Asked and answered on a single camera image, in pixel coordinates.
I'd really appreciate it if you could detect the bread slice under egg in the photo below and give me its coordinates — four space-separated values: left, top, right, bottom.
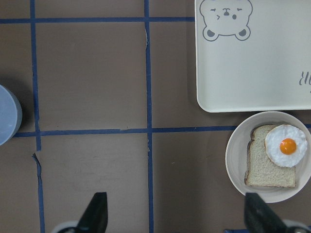
244 124 296 188

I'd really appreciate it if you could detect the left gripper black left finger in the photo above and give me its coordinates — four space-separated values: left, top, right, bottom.
77 192 107 233

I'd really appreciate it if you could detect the fried egg toy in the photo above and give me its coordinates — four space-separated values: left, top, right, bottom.
264 124 308 167

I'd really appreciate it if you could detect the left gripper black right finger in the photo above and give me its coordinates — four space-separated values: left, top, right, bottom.
244 193 289 233

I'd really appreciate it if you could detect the cream round plate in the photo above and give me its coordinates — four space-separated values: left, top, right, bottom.
225 111 311 203

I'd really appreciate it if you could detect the blue bowl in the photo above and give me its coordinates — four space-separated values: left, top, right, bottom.
0 85 22 146

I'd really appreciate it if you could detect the cream bear tray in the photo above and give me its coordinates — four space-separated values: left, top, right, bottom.
195 0 311 113

